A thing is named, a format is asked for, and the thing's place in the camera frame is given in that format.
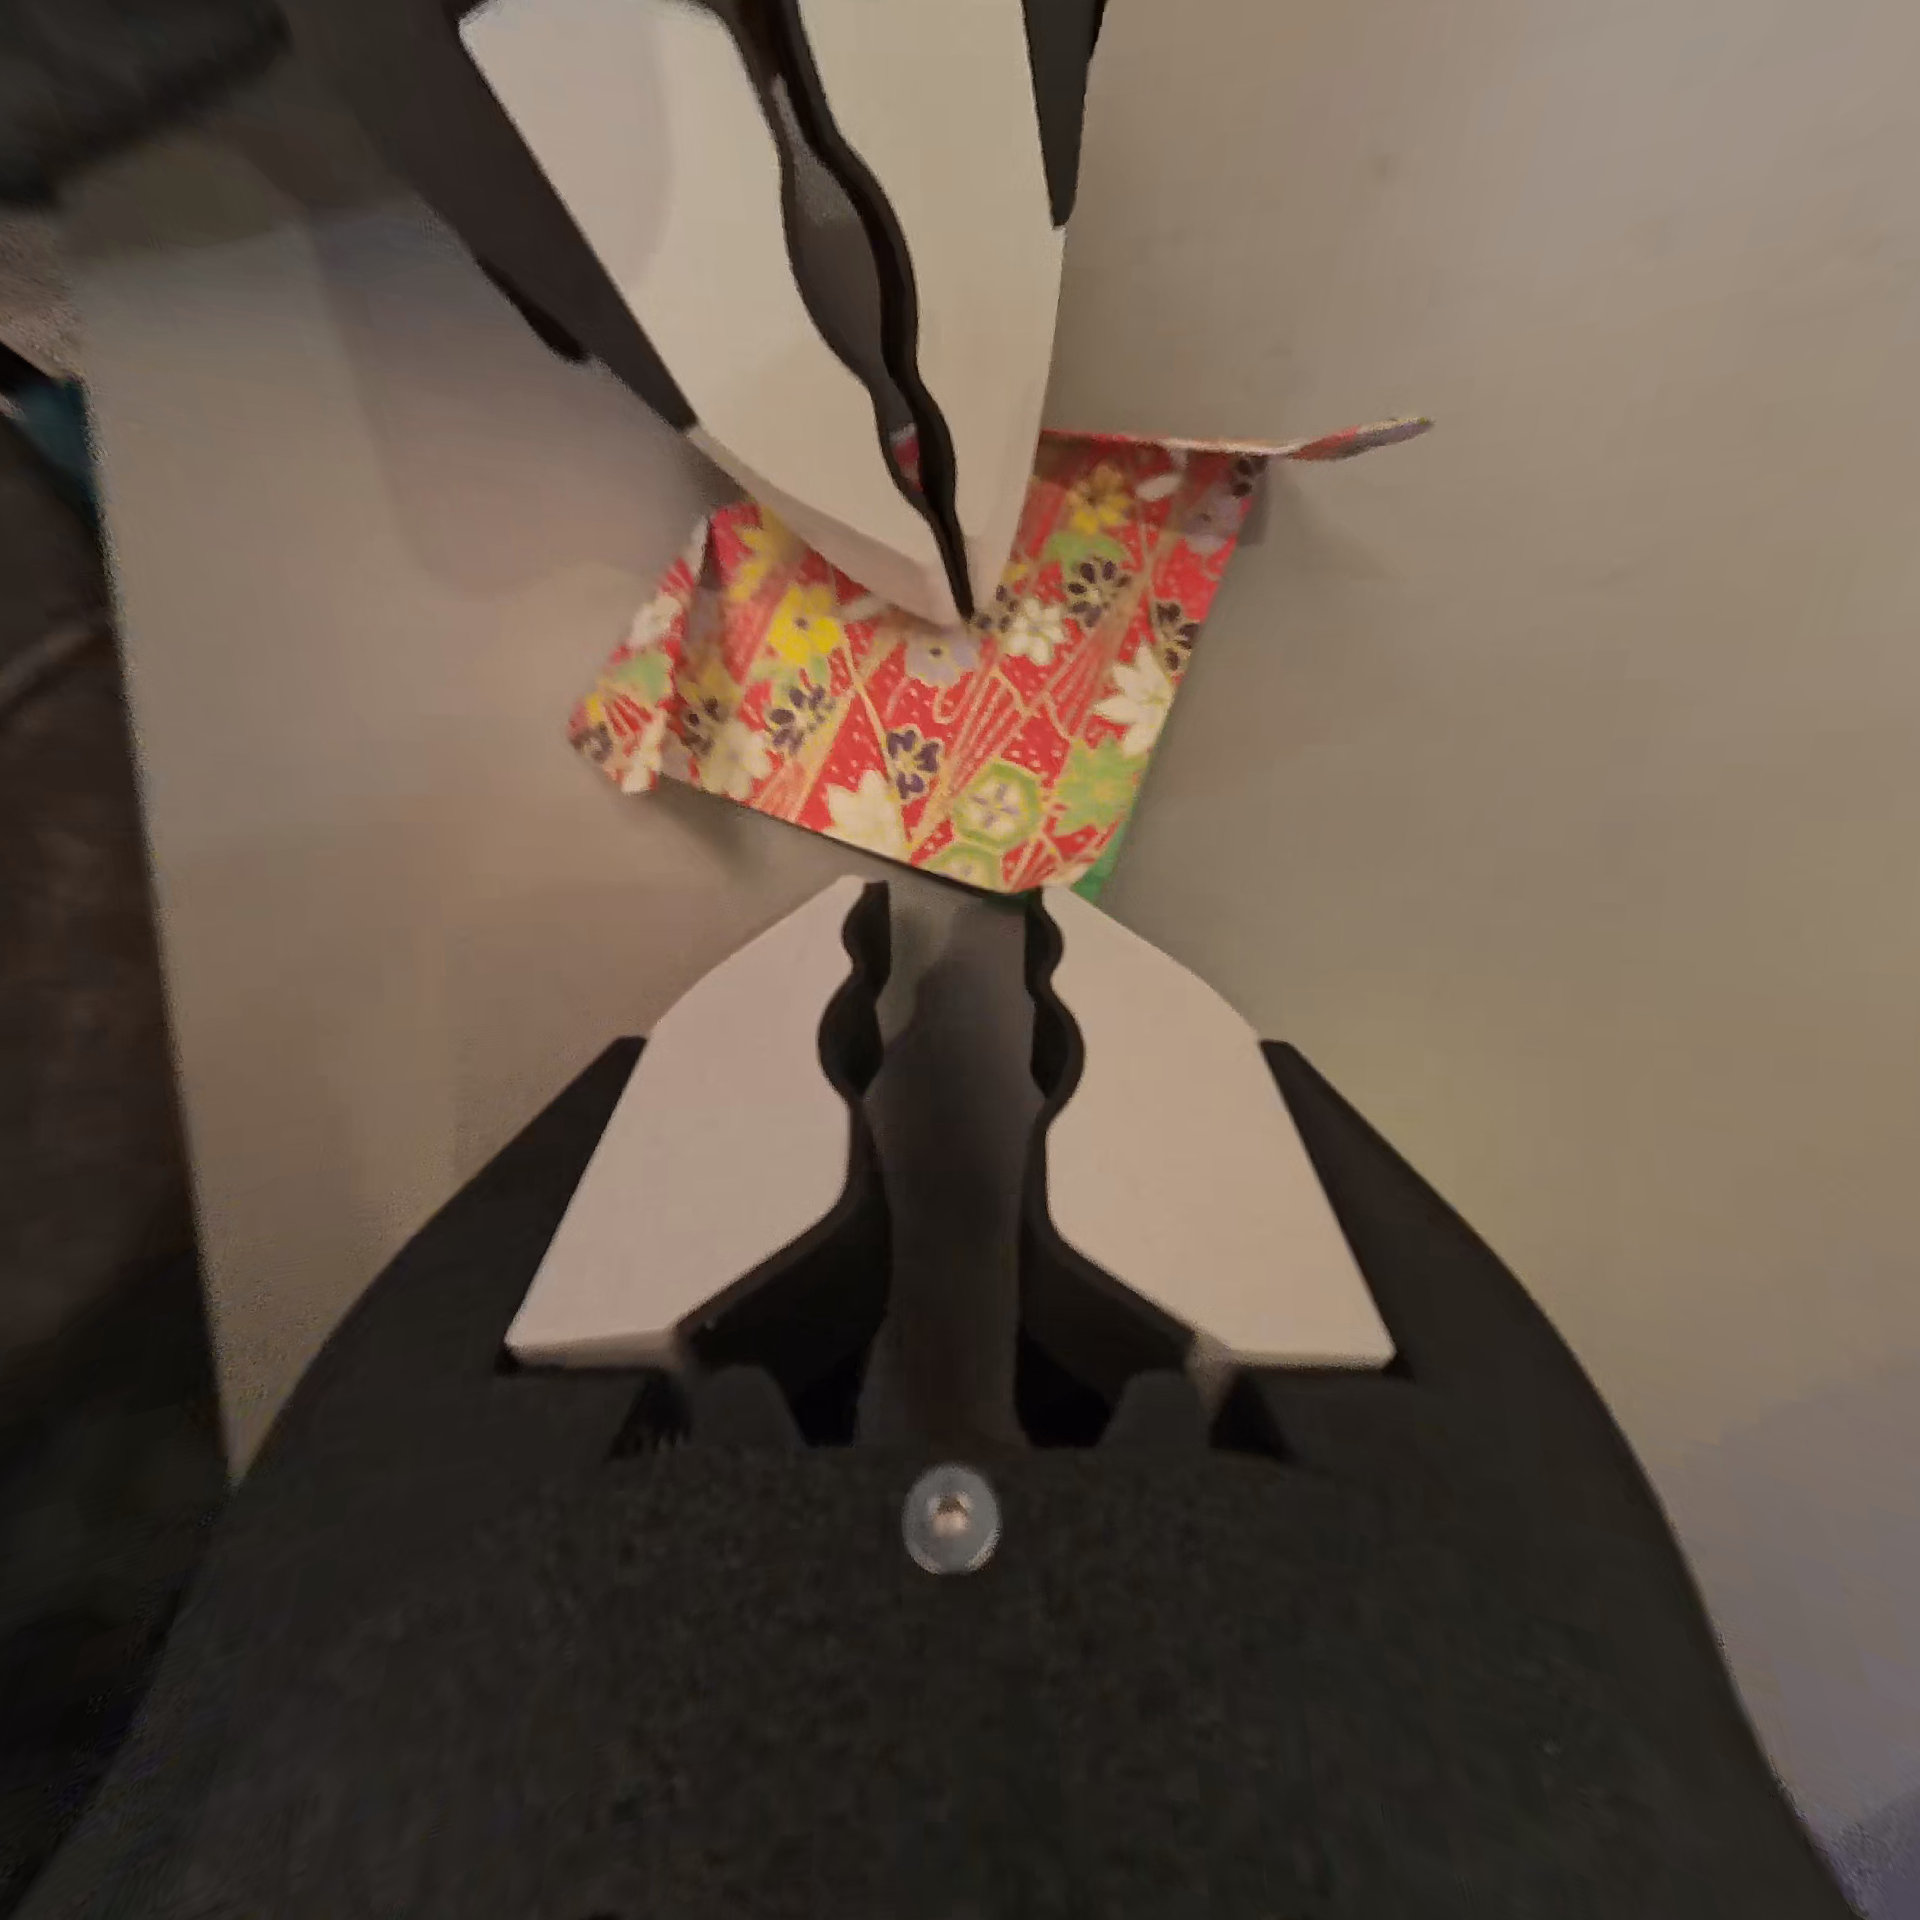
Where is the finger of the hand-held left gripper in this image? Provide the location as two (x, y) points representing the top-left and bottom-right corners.
(457, 0), (975, 628)
(780, 0), (1068, 601)

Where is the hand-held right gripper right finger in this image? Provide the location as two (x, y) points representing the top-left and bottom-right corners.
(1017, 885), (1399, 1450)

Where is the red floral green-backed origami paper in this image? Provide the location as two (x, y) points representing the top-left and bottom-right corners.
(567, 418), (1435, 903)

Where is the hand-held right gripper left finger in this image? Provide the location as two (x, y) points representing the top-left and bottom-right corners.
(503, 873), (897, 1446)

